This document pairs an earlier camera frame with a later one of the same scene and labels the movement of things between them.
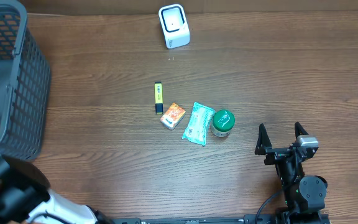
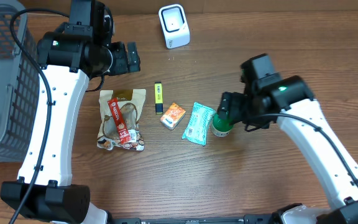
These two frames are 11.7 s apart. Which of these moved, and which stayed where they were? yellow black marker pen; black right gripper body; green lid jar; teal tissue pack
Moved: black right gripper body
Stayed: green lid jar; teal tissue pack; yellow black marker pen
